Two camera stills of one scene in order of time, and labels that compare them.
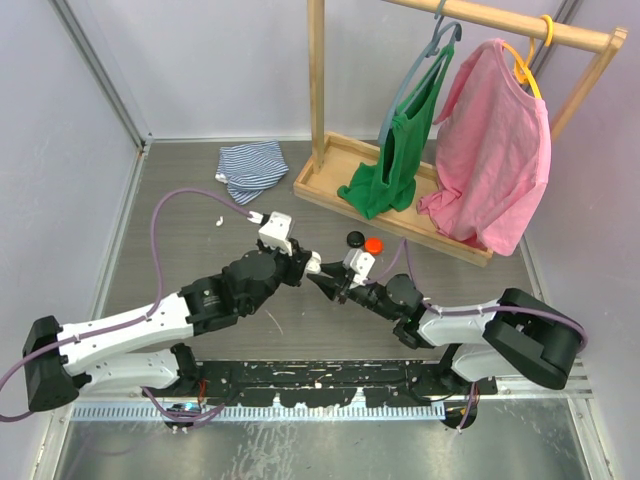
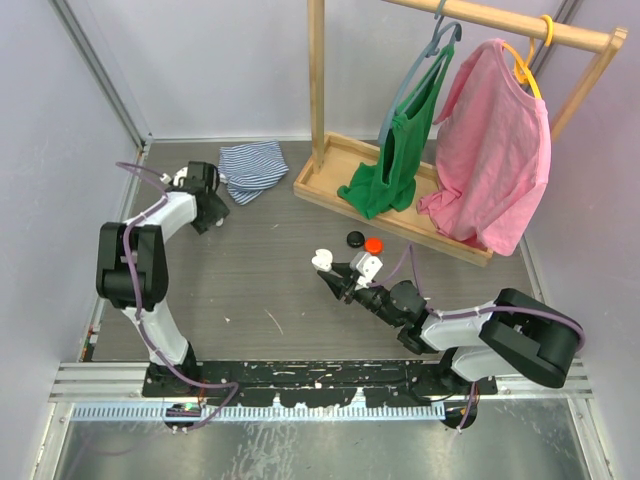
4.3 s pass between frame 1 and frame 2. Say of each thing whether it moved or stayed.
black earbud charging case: stayed
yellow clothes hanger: stayed
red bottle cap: stayed
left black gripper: moved
